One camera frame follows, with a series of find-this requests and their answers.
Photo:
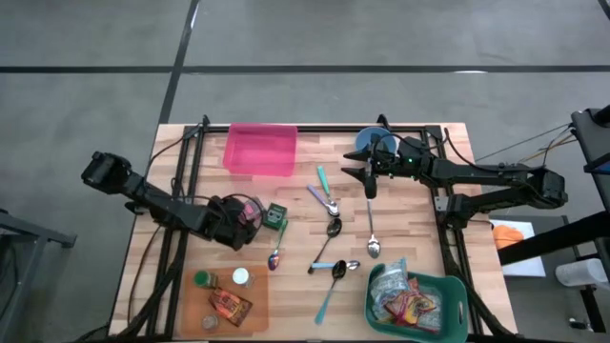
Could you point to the plain silver spoon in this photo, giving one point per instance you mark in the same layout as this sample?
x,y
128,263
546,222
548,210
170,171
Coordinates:
x,y
373,247

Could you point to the brown snack packet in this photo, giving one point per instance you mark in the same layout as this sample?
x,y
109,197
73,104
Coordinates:
x,y
230,307

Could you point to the green plastic basket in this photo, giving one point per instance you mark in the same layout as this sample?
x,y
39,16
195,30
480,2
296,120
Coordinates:
x,y
450,290

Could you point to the pink plastic bin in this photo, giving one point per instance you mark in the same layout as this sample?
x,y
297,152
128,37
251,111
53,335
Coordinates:
x,y
259,150

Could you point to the black aluminium table frame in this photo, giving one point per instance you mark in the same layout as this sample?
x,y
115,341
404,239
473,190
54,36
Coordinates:
x,y
333,128

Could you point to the small glass spice jar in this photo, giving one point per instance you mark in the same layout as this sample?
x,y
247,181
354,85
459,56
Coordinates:
x,y
209,322

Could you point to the all-black spoon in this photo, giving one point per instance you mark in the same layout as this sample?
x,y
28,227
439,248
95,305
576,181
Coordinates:
x,y
334,227

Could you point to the green-lid spice jar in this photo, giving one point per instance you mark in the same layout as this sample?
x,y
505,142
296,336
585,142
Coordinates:
x,y
204,279

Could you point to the black equipment stand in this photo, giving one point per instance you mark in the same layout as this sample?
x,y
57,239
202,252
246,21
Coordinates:
x,y
548,240

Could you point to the clear snack bag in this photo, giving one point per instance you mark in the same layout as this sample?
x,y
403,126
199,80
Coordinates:
x,y
381,312

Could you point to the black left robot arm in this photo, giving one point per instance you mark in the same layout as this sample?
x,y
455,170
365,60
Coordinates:
x,y
157,205

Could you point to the white noodle packet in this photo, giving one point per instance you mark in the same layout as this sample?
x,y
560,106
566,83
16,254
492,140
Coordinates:
x,y
431,312

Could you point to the iridescent rainbow spoon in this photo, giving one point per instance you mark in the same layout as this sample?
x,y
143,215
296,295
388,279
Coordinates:
x,y
274,260

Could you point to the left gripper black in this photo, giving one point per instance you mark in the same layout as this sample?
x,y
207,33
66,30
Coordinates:
x,y
229,221

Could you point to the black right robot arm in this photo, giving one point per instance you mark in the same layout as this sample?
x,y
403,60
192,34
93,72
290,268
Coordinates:
x,y
500,174

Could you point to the white plastic container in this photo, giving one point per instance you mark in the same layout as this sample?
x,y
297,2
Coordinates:
x,y
579,272

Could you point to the blue ramen packet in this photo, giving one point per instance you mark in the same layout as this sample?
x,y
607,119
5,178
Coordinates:
x,y
390,281

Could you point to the orange cloth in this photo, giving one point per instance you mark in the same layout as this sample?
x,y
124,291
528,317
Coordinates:
x,y
506,236

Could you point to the small green box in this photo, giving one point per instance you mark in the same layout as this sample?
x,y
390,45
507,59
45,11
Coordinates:
x,y
275,216

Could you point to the white paper sheet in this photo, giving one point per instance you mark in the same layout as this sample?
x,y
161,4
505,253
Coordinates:
x,y
529,267

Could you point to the white-lid seasoning jar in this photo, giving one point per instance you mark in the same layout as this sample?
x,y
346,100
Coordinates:
x,y
241,276

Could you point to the red yellow noodle packet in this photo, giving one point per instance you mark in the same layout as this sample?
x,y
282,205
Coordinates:
x,y
407,305

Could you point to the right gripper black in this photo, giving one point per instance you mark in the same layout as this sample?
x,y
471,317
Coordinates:
x,y
405,159

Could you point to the blue bowl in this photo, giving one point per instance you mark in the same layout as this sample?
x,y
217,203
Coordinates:
x,y
364,138

